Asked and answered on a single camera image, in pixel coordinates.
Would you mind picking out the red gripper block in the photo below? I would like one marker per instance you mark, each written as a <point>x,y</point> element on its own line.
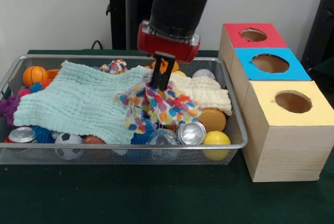
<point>167,46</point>

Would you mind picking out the polka dot paper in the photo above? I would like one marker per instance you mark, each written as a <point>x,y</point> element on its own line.
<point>161,106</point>

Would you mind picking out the cream waffle cloth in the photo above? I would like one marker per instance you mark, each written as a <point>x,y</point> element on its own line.
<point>208,93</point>

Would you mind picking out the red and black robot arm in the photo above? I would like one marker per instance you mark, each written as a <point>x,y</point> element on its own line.
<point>180,7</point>

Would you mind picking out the wooden box three round holes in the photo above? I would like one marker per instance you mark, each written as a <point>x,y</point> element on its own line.
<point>287,151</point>

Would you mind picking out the orange rubber toy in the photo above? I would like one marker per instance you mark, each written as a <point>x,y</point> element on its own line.
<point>163,66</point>

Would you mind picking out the white toy baseball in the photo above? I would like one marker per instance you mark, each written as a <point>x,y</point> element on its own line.
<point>204,73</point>

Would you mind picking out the crushed silver can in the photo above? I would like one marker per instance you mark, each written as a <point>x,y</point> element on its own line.
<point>191,133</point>

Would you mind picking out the crushed clear plastic bottle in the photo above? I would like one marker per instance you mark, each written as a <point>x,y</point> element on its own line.
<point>163,140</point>

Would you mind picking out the yellow ball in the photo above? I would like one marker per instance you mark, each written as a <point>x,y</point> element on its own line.
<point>216,143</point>

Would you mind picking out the mint waffle cloth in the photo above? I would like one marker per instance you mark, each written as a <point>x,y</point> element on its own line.
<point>65,98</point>

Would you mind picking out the small soccer ball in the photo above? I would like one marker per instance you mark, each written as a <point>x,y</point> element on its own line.
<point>68,144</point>

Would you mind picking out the orange toy basketball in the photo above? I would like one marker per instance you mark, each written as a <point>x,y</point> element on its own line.
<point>34,76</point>

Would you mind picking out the dark green table cloth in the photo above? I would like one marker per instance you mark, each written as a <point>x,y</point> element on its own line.
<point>130,195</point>

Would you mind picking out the red and silver can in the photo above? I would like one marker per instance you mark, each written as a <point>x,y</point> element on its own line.
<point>22,134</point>

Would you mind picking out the black upright panel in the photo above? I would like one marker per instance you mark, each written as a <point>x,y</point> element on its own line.
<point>323,12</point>

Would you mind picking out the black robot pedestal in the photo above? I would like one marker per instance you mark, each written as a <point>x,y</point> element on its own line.
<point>130,20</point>

